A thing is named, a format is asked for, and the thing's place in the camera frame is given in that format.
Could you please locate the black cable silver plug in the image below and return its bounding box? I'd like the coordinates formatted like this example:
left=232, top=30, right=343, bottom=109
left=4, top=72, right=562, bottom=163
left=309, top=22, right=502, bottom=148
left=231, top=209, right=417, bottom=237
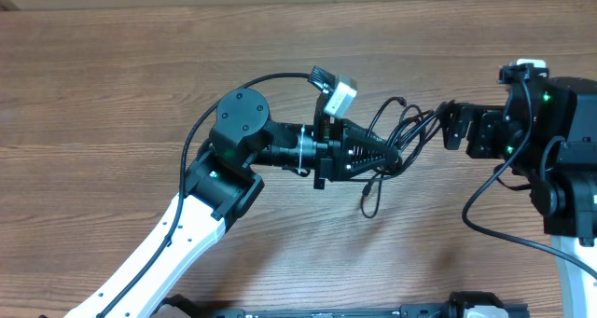
left=359, top=175, right=382, bottom=219

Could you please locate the black USB cable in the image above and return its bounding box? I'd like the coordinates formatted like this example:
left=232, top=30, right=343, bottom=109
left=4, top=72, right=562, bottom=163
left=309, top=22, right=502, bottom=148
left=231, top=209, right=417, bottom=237
left=366, top=96, right=456, bottom=183

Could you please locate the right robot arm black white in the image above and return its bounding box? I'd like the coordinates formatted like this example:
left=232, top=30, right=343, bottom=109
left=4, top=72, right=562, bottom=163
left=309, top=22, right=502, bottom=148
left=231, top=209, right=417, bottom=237
left=440, top=64, right=596, bottom=317

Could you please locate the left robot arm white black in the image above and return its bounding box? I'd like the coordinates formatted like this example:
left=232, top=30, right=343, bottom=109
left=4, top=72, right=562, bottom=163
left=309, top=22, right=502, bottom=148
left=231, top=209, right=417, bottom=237
left=67, top=88, right=401, bottom=317

